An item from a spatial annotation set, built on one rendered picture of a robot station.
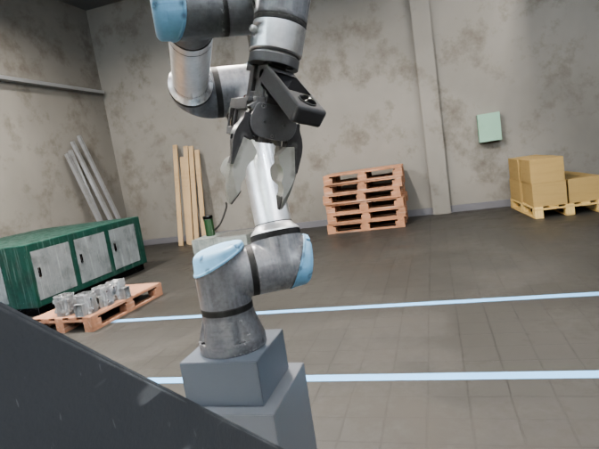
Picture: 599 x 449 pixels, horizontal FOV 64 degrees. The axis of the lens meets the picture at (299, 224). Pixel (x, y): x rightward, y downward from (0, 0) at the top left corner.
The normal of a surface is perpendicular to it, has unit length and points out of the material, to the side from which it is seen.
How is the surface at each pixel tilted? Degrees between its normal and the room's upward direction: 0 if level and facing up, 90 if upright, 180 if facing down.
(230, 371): 90
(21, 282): 90
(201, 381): 90
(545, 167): 90
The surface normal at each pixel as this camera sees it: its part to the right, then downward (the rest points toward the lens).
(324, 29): -0.26, 0.17
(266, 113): 0.52, 0.18
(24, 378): 0.95, -0.10
